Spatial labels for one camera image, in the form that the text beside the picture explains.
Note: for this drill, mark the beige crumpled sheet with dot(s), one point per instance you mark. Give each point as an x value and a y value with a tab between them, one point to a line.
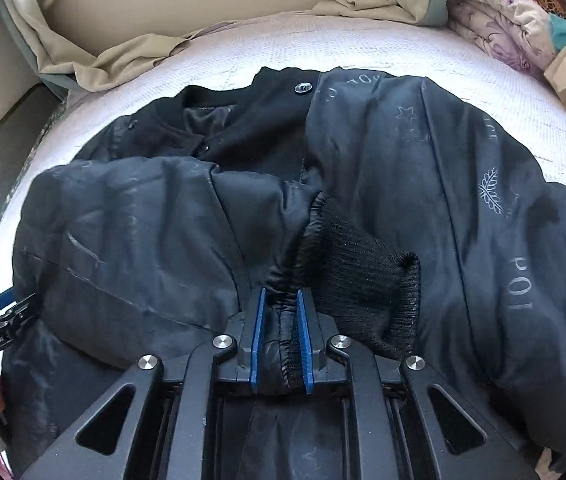
113	65

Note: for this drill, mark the black printed jacket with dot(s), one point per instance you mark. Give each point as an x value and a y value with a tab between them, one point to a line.
413	185

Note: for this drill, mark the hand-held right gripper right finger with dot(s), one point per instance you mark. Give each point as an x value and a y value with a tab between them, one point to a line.
304	340

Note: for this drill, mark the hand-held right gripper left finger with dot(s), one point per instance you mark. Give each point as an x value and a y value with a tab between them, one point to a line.
258	340

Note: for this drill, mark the white quilted bed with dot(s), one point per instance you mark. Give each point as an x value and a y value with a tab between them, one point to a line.
263	45

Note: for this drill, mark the floral patchwork quilt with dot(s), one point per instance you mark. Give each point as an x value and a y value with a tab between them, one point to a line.
503	20

